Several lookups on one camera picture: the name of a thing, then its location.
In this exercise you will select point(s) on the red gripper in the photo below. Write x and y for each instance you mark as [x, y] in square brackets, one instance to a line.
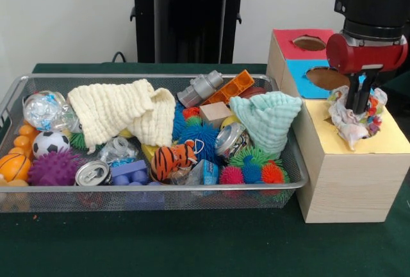
[362, 57]

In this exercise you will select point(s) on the colourful printed paper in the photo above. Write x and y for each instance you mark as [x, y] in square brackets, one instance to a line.
[349, 123]

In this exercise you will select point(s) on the light blue muslin cloth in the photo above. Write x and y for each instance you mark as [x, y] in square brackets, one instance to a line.
[269, 120]

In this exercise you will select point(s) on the rainbow spiky caterpillar toy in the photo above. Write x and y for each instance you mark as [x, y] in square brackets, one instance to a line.
[253, 172]

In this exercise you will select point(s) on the cream muslin cloth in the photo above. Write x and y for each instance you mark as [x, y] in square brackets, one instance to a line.
[112, 110]

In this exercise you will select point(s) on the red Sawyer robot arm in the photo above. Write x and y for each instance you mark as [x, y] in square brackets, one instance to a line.
[374, 1]

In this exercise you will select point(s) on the wooden box with three holes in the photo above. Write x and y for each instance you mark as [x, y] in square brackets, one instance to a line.
[352, 187]

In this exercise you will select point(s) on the green covered side table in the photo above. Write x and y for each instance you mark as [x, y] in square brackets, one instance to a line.
[400, 88]

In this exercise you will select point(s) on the green spiky ball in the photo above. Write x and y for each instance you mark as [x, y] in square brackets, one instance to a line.
[243, 158]

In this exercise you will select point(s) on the tiger plush toy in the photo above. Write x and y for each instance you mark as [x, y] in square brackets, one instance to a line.
[169, 161]

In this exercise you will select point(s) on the purple toy brick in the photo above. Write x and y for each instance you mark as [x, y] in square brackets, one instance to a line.
[129, 174]

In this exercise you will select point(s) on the silver drink can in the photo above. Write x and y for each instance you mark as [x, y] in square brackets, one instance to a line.
[93, 174]

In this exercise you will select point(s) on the black white soccer ball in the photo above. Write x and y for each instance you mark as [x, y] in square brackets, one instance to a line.
[49, 144]

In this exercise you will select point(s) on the purple knobbly ball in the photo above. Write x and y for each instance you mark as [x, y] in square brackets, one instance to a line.
[52, 169]

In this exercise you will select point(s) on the crushed plastic water bottle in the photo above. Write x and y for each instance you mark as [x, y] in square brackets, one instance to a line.
[43, 110]

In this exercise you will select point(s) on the orange toy basketball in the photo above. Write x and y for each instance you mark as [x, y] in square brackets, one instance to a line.
[13, 166]

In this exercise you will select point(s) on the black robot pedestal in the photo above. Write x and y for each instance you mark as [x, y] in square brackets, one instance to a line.
[189, 17]

